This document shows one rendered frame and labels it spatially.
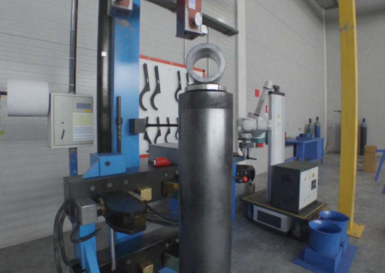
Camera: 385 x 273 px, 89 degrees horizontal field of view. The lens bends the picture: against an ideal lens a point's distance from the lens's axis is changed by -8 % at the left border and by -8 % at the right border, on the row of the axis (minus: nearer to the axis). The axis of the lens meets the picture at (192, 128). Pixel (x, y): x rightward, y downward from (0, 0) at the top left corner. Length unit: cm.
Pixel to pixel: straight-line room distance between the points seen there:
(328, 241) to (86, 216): 203
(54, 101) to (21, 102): 21
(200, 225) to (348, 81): 273
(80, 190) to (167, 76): 278
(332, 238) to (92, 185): 205
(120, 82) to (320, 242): 219
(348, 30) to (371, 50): 846
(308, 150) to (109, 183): 708
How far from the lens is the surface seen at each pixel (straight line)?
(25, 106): 172
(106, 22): 145
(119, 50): 150
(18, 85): 173
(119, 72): 146
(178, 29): 130
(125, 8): 114
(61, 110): 175
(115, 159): 124
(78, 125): 177
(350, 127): 314
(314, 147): 771
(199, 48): 82
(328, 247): 244
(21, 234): 317
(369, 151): 741
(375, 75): 1152
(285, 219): 281
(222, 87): 79
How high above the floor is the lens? 136
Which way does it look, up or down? 1 degrees down
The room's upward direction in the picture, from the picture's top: straight up
